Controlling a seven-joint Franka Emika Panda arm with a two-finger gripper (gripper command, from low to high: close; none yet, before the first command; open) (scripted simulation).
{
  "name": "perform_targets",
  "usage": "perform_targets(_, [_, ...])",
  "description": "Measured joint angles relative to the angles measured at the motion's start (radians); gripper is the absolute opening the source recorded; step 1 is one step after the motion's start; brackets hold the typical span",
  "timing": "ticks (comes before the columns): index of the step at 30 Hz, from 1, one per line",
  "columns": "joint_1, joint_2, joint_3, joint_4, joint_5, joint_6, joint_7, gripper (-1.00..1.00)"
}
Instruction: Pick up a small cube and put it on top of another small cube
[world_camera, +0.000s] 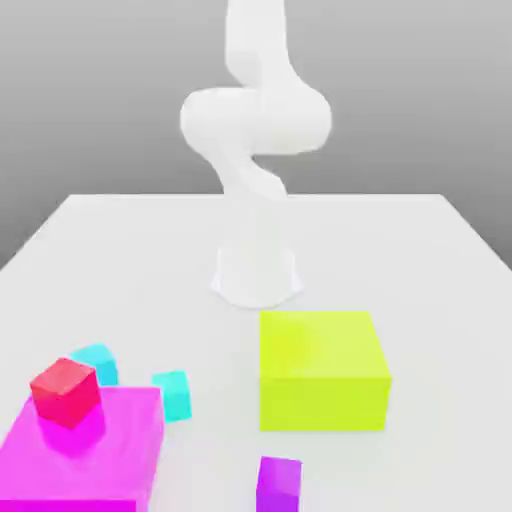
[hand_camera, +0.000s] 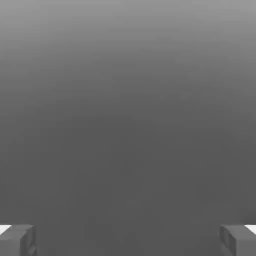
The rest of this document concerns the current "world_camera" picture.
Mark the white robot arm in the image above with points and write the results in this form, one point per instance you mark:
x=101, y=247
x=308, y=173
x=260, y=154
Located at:
x=256, y=120

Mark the small cyan cube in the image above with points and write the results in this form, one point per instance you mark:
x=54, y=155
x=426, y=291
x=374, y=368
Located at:
x=100, y=360
x=174, y=396

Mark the small purple cube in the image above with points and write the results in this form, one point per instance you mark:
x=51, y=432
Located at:
x=278, y=486

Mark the small red cube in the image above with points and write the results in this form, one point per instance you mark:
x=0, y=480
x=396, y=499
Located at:
x=64, y=394

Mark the large yellow-green box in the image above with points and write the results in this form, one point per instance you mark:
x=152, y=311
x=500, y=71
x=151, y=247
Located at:
x=320, y=372

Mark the large magenta box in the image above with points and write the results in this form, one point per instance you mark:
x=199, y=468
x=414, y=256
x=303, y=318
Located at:
x=100, y=460

